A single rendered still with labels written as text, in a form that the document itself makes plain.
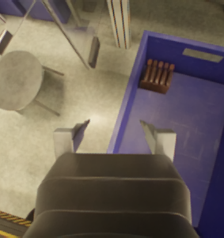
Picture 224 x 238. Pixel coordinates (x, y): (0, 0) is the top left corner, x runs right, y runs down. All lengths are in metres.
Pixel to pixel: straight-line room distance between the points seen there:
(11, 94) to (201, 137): 0.85
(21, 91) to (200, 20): 1.06
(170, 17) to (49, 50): 0.78
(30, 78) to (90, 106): 0.34
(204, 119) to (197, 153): 0.14
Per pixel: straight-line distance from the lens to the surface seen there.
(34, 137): 1.08
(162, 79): 0.64
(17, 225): 0.80
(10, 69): 0.94
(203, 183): 0.75
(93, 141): 0.94
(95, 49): 0.34
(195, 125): 0.73
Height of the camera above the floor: 0.91
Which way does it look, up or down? 79 degrees down
